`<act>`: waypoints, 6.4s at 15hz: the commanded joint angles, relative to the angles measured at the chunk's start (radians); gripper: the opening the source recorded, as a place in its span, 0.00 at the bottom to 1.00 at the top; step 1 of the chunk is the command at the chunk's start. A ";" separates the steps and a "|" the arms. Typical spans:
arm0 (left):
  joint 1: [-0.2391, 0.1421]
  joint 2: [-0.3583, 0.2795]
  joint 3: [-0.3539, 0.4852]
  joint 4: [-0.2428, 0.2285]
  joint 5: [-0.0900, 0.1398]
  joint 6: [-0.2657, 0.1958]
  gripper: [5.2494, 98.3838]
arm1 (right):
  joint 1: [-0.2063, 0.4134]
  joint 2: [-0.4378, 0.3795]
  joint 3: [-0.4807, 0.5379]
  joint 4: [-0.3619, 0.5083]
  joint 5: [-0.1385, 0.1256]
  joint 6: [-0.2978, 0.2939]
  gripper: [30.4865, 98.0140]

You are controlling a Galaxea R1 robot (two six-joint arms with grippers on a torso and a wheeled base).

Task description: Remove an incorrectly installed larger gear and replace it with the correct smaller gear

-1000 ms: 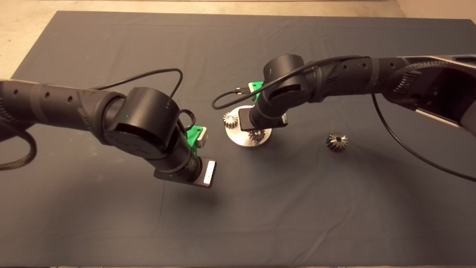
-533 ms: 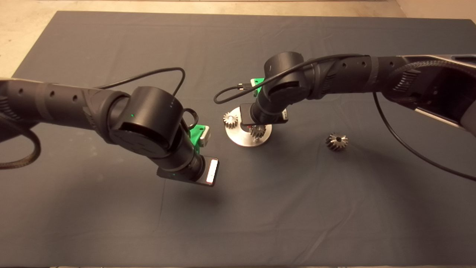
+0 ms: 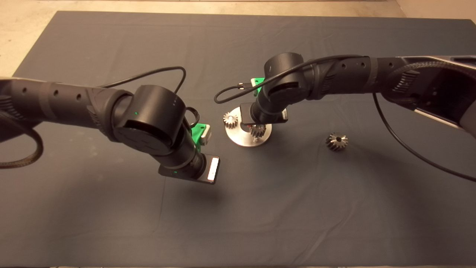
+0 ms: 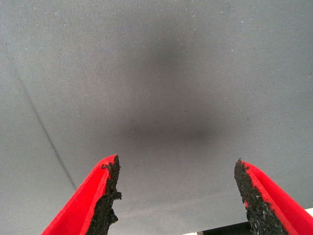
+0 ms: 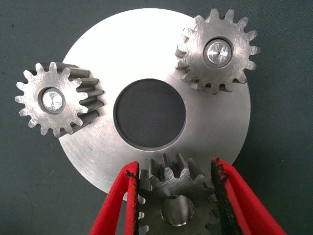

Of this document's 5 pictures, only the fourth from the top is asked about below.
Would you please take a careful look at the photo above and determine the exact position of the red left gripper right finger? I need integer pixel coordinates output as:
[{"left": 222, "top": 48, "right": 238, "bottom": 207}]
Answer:
[{"left": 234, "top": 158, "right": 313, "bottom": 235}]

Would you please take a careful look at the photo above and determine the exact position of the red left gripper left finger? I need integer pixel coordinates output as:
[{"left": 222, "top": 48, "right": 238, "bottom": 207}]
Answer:
[{"left": 41, "top": 154, "right": 122, "bottom": 235}]

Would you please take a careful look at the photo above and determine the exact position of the dark grey table cloth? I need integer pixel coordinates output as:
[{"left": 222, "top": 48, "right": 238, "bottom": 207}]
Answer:
[{"left": 0, "top": 0, "right": 313, "bottom": 235}]

